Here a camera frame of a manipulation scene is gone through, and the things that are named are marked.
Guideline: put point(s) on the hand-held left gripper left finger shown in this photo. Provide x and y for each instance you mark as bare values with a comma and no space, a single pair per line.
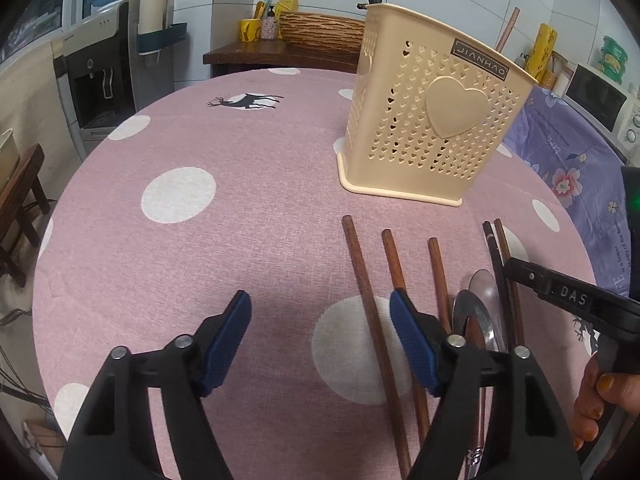
227,345

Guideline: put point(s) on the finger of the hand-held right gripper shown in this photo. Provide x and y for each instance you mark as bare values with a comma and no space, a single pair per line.
565,296

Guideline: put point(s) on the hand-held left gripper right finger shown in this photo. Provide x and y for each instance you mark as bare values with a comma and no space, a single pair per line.
415,345

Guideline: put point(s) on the large metal spoon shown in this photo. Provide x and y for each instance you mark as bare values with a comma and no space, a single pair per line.
462,310

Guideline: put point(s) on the small metal spoon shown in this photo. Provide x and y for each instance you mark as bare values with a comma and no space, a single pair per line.
484,285

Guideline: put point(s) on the beige perforated utensil holder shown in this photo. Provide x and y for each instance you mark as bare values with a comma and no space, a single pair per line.
400,135

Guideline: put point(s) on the person's right hand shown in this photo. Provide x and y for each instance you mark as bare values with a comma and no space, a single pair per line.
592,410

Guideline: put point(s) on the purple floral cloth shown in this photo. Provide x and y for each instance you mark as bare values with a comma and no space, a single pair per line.
565,160

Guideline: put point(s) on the white microwave oven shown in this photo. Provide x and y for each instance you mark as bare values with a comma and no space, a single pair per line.
597,97

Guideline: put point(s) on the white plastic bottle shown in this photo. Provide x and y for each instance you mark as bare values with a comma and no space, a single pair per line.
562,84

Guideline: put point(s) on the stack of green bowls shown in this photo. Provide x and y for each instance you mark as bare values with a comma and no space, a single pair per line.
614,60

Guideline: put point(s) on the small woven jar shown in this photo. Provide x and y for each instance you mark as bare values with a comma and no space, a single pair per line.
549,78

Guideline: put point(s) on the yellow printed roll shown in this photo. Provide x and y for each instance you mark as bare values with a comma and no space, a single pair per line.
542,52

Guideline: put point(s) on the dark wooden stool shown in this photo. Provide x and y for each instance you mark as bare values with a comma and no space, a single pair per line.
22,185

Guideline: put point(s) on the dark wooden counter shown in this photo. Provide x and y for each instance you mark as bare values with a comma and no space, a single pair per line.
240,55

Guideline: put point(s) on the grey water dispenser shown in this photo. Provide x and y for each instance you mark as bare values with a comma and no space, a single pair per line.
90,75

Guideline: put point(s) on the yellow cup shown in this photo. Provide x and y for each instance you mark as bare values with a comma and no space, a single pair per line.
250,30

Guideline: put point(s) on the small patterned pump bottle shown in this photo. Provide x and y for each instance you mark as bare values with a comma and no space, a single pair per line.
270,25

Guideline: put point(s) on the woven pattern wash basin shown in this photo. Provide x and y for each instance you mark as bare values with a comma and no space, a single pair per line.
320,32

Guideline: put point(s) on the yellow toothbrush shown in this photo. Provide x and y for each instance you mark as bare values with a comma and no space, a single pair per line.
258,10

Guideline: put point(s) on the window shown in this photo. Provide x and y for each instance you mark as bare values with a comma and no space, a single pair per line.
35,0

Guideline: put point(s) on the teal wall holder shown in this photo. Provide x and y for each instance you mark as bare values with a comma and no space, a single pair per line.
165,35

